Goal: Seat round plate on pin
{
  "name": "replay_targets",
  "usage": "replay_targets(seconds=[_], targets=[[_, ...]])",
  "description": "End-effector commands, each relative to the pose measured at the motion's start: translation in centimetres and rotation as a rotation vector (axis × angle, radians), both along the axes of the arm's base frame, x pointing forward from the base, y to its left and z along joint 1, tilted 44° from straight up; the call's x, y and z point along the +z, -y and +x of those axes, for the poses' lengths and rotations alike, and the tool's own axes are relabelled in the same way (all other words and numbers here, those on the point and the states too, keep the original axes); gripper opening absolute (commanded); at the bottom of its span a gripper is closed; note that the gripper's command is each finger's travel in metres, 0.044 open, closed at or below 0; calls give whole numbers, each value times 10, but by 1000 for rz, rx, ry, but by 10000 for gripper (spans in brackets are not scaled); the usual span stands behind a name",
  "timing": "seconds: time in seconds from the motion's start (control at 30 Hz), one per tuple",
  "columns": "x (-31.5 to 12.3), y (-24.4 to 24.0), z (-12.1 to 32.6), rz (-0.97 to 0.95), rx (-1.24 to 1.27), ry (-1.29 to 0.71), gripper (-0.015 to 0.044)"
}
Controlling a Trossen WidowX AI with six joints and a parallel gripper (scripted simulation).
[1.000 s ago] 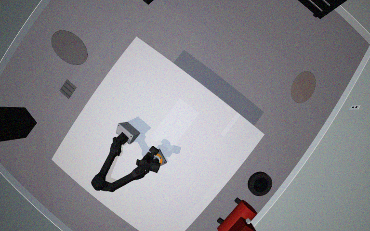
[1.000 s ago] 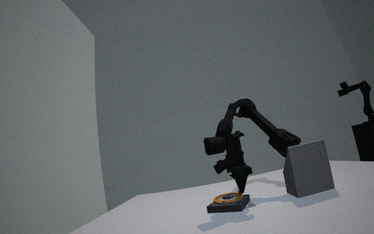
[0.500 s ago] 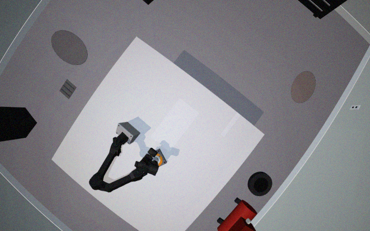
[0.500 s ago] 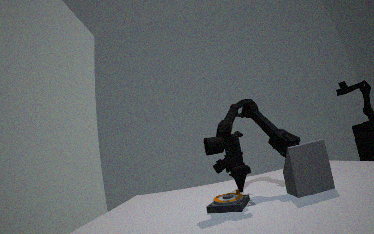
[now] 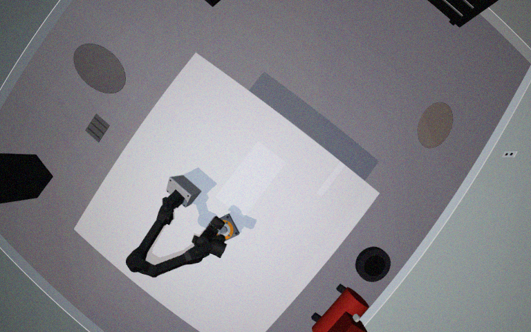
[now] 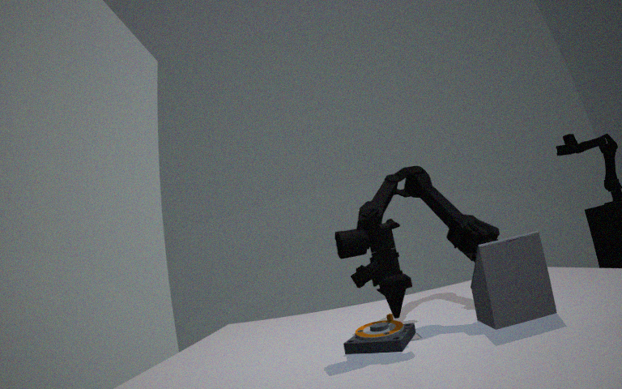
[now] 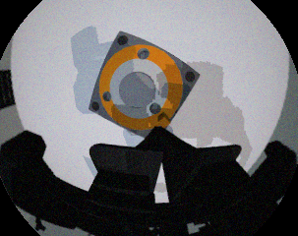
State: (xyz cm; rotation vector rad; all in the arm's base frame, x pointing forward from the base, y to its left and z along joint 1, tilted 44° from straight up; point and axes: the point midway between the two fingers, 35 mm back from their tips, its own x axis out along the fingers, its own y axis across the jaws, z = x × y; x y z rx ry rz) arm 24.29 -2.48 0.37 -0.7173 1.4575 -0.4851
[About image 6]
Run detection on orange round plate with holes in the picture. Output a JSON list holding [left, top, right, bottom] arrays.
[[355, 314, 404, 341]]

